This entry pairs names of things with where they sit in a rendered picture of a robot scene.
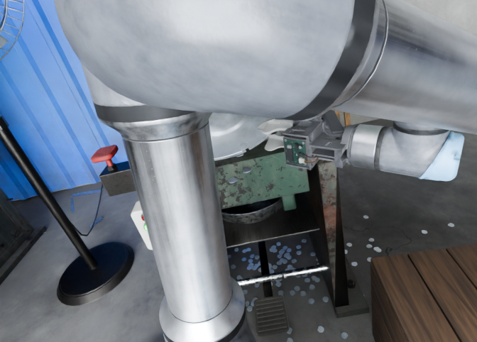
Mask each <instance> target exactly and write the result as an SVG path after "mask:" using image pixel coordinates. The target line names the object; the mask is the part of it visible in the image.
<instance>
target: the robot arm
mask: <svg viewBox="0 0 477 342"><path fill-rule="evenodd" d="M54 2H55V9H56V12H57V17H58V19H59V22H60V25H61V27H62V31H63V33H64V35H65V37H66V39H67V41H68V42H69V44H70V46H71V48H72V49H73V51H74V52H75V54H76V56H77V57H78V58H79V60H80V62H81V65H82V69H83V71H84V75H85V78H86V81H87V85H88V87H89V92H90V94H91V97H92V101H93V104H94V108H95V110H96V113H97V117H98V119H99V121H100V122H102V123H103V124H105V125H107V126H109V127H110V128H112V129H114V130H116V131H118V132H119V133H120V134H121V137H122V141H123V143H124V147H125V151H126V155H127V158H128V163H129V166H130V168H131V174H132V176H133V181H134V184H135V187H136V191H137V195H138V199H139V202H140V205H141V209H142V212H143V217H144V220H145V223H146V228H147V230H148V235H149V238H150V242H151V245H152V249H153V253H154V256H155V261H156V263H157V266H158V271H159V274H160V278H161V282H162V284H163V289H164V292H165V296H164V298H163V300H162V303H161V305H160V311H159V319H160V325H161V327H162V330H163V335H164V338H165V342H257V341H256V339H255V337H254V335H253V334H252V332H251V329H250V327H249V325H248V320H247V314H246V303H245V297H244V294H243V290H242V288H241V286H240V285H239V283H238V282H237V281H235V279H234V278H232V277H231V276H230V270H229V261H228V255H227V249H226V240H225V235H224V225H223V219H222V214H221V204H220V198H219V189H218V184H217V178H216V168H215V163H214V154H213V148H212V138H211V133H210V127H209V117H210V116H211V115H212V114H213V113H222V114H239V115H247V116H261V117H269V118H271V119H269V120H267V121H265V122H263V123H262V124H261V125H260V126H259V127H258V129H260V130H262V133H264V134H269V133H271V134H270V135H269V136H268V137H267V138H266V139H267V140H268V142H267V143H266V145H265V149H266V150H268V151H272V150H275V149H277V148H284V149H285V159H286V165H289V166H293V167H299V168H303V169H307V170H311V169H312V168H313V167H314V166H315V164H316V163H317V162H318V160H328V161H332V162H334V167H340V168H343V166H344V165H345V164H347V165H353V166H355V167H362V168H367V169H372V170H379V171H384V172H391V173H395V174H400V175H407V176H412V177H418V179H427V180H437V181H438V180H441V181H450V180H453V179H454V178H455V177H456V175H457V171H458V168H459V162H460V158H461V151H462V148H463V144H464V136H463V135H462V134H460V133H454V132H453V131H459V132H464V133H472V134H476V135H477V35H476V34H474V33H472V32H470V31H467V30H465V29H463V28H461V27H459V26H456V25H454V24H453V23H450V22H448V21H445V20H444V19H442V18H440V17H438V16H435V15H433V14H431V13H429V12H427V11H424V10H422V9H420V8H418V7H416V6H413V5H412V4H409V3H407V2H405V1H403V0H54ZM335 111H341V112H346V113H350V114H358V115H362V116H370V117H375V118H383V119H387V120H392V121H393V127H387V126H373V125H365V124H360V125H358V126H357V125H348V126H347V127H346V128H345V130H344V127H343V126H342V124H341V122H340V120H339V118H338V116H337V115H336V112H335ZM321 115H322V118H320V116H321ZM450 130H451V131H450ZM279 131H284V132H283V133H281V132H279ZM293 164H295V165H293ZM301 165H303V166H301Z"/></svg>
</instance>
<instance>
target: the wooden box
mask: <svg viewBox="0 0 477 342"><path fill-rule="evenodd" d="M371 290H372V291H371V301H372V327H373V337H374V339H375V342H477V244H473V245H467V246H457V247H452V248H446V250H445V248H442V249H436V250H426V251H421V252H415V253H408V255H407V254H399V255H390V256H384V257H379V258H371Z"/></svg>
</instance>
